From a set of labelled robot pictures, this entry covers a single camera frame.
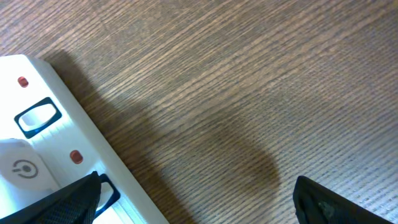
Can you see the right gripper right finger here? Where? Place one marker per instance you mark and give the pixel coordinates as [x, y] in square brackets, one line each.
[316, 204]

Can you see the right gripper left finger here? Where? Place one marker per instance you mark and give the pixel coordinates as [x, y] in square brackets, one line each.
[75, 203]

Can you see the white USB charger plug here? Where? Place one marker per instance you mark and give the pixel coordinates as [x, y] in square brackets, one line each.
[22, 167]

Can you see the white power strip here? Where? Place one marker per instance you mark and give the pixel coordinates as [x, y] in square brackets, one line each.
[36, 106]

